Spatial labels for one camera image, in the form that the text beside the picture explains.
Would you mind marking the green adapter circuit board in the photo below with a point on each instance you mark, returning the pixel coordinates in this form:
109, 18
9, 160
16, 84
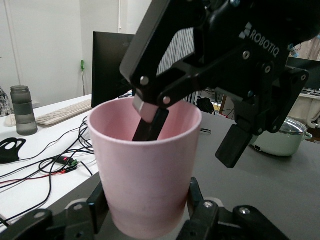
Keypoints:
68, 162

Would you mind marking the grey translucent water bottle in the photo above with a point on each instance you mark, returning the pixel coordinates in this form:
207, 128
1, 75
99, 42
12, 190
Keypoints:
23, 115

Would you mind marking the white fabric bin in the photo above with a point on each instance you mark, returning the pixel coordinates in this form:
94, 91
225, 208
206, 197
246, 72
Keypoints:
307, 110

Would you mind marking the white computer keyboard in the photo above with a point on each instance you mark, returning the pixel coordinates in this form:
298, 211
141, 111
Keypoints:
62, 112

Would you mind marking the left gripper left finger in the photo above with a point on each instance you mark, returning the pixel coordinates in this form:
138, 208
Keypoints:
82, 220

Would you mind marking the small black rubber band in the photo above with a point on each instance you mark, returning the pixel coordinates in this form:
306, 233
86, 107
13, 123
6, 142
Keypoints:
205, 131

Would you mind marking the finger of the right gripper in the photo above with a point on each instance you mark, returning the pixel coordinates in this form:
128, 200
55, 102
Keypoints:
140, 50
232, 147

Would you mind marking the black bag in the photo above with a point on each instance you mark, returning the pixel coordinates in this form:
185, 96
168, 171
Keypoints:
206, 105

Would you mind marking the pale green cooking pot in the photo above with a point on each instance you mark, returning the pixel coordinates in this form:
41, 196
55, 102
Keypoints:
277, 142

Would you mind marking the white office desk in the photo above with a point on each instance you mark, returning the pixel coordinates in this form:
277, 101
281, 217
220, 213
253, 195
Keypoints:
62, 147

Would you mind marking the black face mask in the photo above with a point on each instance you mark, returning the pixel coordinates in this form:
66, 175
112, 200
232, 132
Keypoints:
7, 155

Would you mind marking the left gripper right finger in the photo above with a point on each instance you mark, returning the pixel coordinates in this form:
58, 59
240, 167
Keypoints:
207, 220

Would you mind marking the white ribbed radiator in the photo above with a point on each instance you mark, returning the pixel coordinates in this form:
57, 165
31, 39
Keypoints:
180, 45

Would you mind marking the pink plastic cup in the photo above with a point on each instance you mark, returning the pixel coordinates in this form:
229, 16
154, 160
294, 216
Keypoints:
145, 180

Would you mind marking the glass pot lid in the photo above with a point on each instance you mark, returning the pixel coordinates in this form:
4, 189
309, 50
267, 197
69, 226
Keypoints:
292, 127

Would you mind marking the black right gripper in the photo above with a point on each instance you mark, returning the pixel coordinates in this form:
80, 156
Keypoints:
250, 30

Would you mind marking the white computer mouse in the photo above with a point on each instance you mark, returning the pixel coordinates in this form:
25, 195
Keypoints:
10, 120

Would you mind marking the floral patterned cloth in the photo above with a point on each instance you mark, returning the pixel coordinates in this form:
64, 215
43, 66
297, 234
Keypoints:
5, 102

